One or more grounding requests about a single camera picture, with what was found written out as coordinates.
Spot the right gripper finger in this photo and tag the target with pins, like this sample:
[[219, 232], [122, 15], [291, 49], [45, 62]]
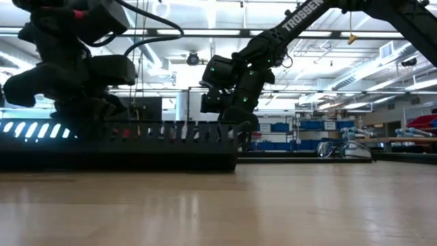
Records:
[[246, 140]]

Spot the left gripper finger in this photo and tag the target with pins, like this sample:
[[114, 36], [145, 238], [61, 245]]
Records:
[[102, 107], [71, 109]]

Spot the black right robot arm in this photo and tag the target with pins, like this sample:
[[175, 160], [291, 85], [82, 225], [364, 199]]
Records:
[[273, 37]]

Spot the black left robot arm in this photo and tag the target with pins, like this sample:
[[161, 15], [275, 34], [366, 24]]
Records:
[[54, 41]]

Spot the blue storage bin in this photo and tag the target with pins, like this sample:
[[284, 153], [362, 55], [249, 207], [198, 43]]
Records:
[[311, 125], [280, 127], [345, 125], [276, 146], [307, 145]]

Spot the black cabinet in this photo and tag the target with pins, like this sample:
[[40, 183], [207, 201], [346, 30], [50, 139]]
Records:
[[150, 107]]

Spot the white round column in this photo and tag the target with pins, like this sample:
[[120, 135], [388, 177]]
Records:
[[194, 106]]

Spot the yellow hanging tag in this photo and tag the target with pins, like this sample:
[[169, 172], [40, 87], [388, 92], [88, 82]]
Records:
[[352, 38]]

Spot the white air vent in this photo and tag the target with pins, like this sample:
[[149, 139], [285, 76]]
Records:
[[386, 50]]

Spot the wooden workbench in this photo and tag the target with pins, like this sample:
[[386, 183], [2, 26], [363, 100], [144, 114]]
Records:
[[403, 139]]

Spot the red and blue object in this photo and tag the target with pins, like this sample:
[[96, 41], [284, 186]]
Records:
[[423, 121]]

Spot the black aluminium table frame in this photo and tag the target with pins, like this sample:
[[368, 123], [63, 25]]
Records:
[[290, 160]]

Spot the round black camera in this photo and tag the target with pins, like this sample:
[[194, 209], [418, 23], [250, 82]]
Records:
[[193, 58]]

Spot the black dome security camera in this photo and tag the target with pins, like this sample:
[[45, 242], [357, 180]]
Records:
[[409, 62]]

